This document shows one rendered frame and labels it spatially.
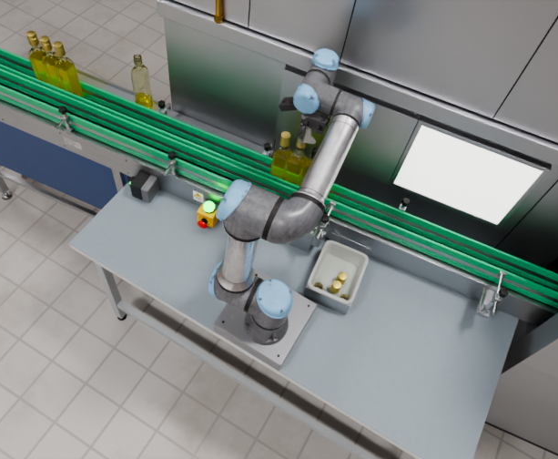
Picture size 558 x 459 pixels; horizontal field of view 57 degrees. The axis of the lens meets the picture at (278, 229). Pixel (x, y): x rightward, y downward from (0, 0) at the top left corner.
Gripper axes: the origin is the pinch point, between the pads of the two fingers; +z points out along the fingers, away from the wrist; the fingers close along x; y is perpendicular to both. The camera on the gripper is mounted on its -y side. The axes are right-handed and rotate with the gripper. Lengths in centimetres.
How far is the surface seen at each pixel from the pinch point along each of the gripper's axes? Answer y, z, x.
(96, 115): -82, 24, -5
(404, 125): 30.1, -10.4, 11.8
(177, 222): -36, 42, -26
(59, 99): -99, 24, -5
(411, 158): 36.9, 2.6, 12.0
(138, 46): -157, 117, 132
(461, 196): 58, 11, 12
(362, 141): 19.1, 3.5, 11.9
